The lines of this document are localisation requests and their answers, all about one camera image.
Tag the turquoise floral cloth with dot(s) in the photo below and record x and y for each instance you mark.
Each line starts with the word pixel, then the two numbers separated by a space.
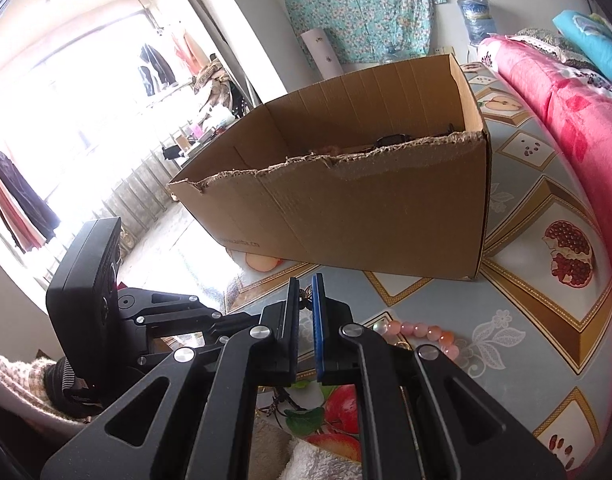
pixel 366 5

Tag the blue water jug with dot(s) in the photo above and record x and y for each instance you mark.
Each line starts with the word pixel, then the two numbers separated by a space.
pixel 478 20

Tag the pink hanging garment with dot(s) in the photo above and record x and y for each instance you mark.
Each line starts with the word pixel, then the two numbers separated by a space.
pixel 188 52

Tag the dark hanging coat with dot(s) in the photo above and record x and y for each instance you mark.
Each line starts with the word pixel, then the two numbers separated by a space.
pixel 21 200

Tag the grey lace blanket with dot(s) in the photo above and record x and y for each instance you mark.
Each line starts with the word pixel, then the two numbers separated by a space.
pixel 546 40

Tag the pile of patterned cloth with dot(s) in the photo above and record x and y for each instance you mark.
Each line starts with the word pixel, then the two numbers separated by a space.
pixel 218 85

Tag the white fluffy robe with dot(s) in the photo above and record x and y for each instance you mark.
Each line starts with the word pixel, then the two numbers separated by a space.
pixel 311 455

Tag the dark hanging jacket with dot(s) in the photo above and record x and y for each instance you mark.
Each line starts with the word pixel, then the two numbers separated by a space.
pixel 156 67

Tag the fruit print tablecloth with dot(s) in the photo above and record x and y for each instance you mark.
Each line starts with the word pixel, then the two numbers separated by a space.
pixel 526 310

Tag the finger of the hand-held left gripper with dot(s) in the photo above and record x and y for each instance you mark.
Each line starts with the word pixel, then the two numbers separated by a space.
pixel 186 321
pixel 176 351

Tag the person's left forearm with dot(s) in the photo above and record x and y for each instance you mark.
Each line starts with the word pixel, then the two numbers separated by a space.
pixel 16 380

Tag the white paper roll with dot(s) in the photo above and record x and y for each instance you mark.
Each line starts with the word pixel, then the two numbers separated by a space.
pixel 322 55

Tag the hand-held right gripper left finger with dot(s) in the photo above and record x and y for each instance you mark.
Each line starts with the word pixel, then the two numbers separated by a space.
pixel 294 340

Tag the black wristwatch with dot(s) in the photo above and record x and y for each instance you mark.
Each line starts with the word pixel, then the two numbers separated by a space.
pixel 391 139

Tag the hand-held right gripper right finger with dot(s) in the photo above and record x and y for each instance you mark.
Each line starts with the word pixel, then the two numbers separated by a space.
pixel 317 340

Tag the pink floral blanket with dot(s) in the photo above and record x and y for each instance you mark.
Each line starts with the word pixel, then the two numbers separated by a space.
pixel 576 110

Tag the blue cartoon pillow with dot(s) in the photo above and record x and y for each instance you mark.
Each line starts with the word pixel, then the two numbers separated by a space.
pixel 591 40

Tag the brown cardboard box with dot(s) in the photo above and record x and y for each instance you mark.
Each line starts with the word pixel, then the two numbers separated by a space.
pixel 361 210

